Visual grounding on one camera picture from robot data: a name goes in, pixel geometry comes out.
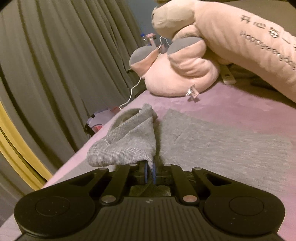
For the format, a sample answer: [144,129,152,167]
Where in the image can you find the white charging cable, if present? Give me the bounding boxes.
[118,36,173,110]

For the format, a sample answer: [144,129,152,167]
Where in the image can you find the yellow curtain stripe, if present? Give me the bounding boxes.
[1,105,53,190]

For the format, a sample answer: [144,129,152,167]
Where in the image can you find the clear plastic water bottle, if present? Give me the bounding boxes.
[140,33,149,46]

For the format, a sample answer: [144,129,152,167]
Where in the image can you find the storage box with red contents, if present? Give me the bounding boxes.
[84,107,120,137]

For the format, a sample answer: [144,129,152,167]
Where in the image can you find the white remote control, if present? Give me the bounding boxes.
[220,65,236,85]

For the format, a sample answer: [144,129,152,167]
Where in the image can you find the long pink plush pillow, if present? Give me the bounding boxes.
[129,1,295,100]

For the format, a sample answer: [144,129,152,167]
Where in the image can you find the grey sweatpants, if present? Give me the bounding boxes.
[87,104,295,196]

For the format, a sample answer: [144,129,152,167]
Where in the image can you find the grey green curtain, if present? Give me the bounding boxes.
[0,0,144,220]

